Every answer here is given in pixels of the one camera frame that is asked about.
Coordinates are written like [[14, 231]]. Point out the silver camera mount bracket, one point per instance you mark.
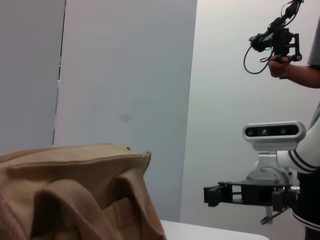
[[267, 170]]

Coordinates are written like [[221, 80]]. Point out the black handheld teleoperation controller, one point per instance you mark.
[[281, 40]]

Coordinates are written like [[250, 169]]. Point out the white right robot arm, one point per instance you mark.
[[303, 150]]

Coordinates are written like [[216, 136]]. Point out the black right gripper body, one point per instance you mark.
[[255, 193]]

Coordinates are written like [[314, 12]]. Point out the person's grey shirt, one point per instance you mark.
[[315, 37]]

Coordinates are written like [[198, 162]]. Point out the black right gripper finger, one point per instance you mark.
[[216, 197], [206, 195]]

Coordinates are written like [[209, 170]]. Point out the person's bare hand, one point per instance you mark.
[[281, 68]]

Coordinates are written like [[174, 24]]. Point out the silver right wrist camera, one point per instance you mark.
[[272, 132]]

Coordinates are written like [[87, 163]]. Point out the person's bare forearm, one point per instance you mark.
[[306, 76]]

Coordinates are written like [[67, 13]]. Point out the khaki canvas food bag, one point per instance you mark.
[[75, 180]]

